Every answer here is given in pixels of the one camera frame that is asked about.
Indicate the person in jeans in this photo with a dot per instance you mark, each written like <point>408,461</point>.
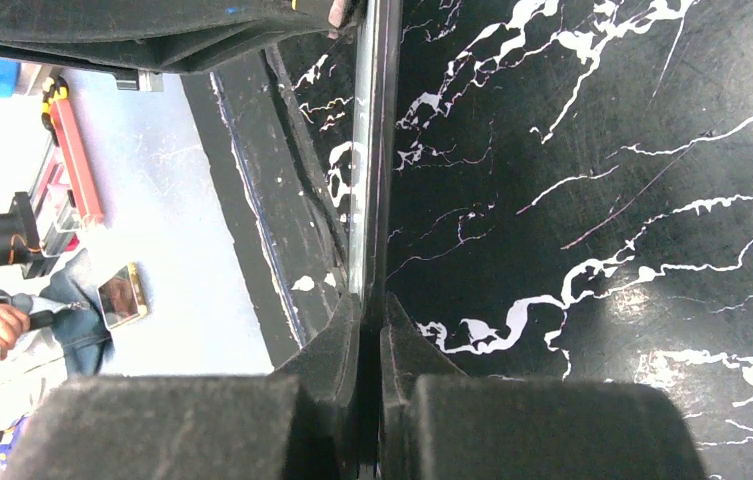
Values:
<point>50,337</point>

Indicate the gold smartphone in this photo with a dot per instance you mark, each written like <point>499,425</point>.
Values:
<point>121,298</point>

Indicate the black motor with wires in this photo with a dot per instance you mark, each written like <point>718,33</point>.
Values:
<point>20,241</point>

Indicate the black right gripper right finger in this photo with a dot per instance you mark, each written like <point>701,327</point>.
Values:
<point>439,423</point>

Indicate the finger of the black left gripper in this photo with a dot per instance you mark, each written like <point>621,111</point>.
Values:
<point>162,36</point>

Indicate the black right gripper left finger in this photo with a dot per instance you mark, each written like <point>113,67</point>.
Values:
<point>294,423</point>

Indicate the red clamp tool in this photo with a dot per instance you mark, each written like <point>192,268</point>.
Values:
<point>58,118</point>

